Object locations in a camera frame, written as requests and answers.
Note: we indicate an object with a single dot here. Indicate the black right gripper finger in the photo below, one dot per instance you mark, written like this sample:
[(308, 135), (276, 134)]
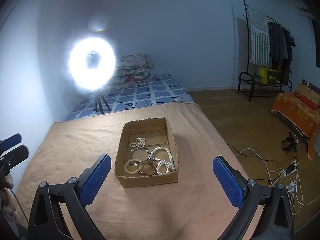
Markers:
[(14, 157)]

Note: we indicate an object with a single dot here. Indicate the right gripper black blue own finger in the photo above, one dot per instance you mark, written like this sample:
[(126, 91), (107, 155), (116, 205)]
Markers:
[(276, 220), (46, 219)]

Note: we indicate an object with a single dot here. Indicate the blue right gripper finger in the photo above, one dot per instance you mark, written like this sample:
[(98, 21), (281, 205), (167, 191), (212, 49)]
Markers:
[(10, 142)]

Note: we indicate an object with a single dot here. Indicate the brown leather wrist watch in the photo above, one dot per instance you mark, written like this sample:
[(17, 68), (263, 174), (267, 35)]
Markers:
[(147, 168)]

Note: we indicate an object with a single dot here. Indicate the long white pearl strand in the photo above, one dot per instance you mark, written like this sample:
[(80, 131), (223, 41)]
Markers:
[(139, 143)]

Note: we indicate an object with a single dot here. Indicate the brown cardboard box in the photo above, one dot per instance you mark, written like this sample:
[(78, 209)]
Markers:
[(160, 148)]

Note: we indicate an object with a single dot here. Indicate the white gloved left hand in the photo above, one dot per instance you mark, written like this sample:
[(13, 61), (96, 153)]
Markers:
[(7, 203)]

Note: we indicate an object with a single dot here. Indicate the white power strip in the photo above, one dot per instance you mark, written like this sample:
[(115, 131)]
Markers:
[(292, 168)]

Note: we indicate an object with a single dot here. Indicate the black clamp on floor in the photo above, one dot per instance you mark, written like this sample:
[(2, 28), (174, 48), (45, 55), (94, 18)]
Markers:
[(292, 143)]

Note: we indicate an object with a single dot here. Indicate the black tripod stand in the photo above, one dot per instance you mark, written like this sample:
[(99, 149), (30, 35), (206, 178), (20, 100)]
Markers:
[(99, 100)]

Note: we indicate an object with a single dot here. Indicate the orange covered bench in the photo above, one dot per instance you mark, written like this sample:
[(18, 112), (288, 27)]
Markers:
[(302, 109)]

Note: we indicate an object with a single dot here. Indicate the folded floral quilts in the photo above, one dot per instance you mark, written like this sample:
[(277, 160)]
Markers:
[(131, 70)]

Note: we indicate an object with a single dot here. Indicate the yellow black box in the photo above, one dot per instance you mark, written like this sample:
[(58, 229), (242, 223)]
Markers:
[(268, 76)]

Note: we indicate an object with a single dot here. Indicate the blue patterned bed sheet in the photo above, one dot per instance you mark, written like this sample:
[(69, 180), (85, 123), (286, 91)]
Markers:
[(162, 88)]

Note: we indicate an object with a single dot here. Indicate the black clothes rack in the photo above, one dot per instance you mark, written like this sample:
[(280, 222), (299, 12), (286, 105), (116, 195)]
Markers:
[(249, 84)]

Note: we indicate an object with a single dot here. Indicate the dark hanging clothes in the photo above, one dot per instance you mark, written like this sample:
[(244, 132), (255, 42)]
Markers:
[(281, 43)]

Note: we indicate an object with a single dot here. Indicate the striped white towel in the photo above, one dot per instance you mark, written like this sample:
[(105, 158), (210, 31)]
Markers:
[(259, 36)]

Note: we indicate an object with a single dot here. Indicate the bright ring light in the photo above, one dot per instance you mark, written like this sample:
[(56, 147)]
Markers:
[(91, 63)]

